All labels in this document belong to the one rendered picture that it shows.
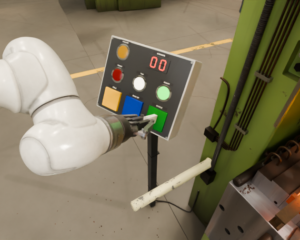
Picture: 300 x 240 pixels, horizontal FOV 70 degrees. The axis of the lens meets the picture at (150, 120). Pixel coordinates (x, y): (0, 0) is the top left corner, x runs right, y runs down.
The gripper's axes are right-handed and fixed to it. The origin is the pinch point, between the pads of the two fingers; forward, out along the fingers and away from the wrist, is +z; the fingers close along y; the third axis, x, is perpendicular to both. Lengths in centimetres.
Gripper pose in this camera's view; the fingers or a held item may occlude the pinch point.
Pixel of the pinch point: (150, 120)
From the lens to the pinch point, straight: 71.6
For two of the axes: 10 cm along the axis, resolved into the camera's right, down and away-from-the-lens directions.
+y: 8.3, 3.8, -4.0
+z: 4.8, -1.4, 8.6
